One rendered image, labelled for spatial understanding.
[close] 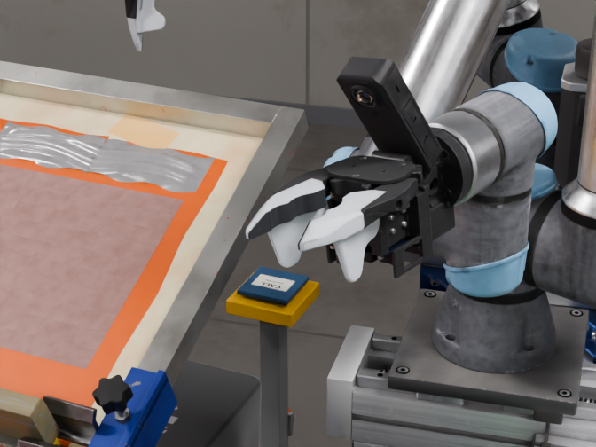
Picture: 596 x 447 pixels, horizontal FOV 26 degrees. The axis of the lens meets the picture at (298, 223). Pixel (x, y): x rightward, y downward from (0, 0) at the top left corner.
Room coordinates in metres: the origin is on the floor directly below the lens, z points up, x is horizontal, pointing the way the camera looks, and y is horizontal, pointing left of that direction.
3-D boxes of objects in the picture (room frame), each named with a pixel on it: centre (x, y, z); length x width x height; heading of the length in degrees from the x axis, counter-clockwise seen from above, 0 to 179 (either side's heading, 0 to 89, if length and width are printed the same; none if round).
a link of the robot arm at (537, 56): (1.86, -0.37, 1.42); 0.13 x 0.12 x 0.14; 12
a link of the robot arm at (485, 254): (1.10, -0.17, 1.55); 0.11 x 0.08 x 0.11; 51
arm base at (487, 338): (1.37, -0.24, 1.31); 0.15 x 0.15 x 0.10
